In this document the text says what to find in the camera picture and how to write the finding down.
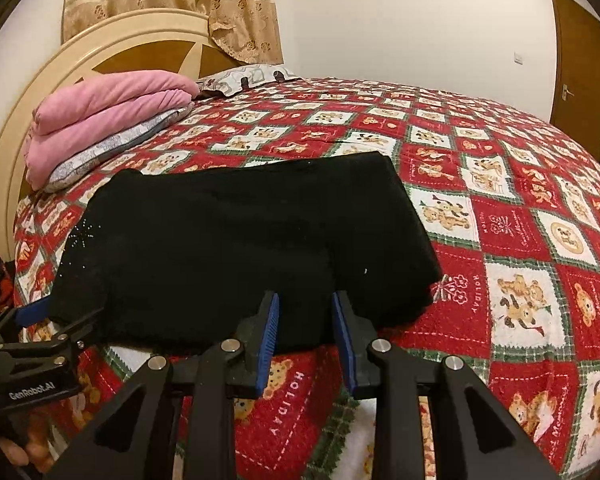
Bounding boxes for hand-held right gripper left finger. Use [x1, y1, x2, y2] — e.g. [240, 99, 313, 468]
[55, 290, 281, 480]

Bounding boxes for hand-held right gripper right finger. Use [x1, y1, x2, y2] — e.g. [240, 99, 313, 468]
[330, 290, 561, 480]

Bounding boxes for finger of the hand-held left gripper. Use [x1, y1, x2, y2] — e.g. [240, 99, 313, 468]
[0, 307, 106, 358]
[0, 299, 56, 346]

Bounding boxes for black pants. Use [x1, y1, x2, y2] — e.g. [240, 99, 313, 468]
[47, 151, 443, 356]

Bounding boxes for person's left hand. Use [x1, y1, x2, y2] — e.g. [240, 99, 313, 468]
[0, 435, 33, 468]

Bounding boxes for cream wooden bed headboard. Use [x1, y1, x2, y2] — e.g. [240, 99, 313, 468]
[0, 10, 246, 261]

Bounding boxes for grey patterned pillow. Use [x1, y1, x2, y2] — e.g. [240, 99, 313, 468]
[44, 102, 196, 193]

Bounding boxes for red checked printed bedspread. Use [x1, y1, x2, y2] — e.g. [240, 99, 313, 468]
[12, 77, 600, 480]

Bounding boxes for folded pink blanket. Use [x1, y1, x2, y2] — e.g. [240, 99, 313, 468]
[22, 70, 201, 191]

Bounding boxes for white patterned pillow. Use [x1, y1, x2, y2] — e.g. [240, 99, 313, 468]
[196, 64, 303, 98]

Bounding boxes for brown wooden door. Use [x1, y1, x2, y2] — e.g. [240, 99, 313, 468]
[549, 0, 600, 163]

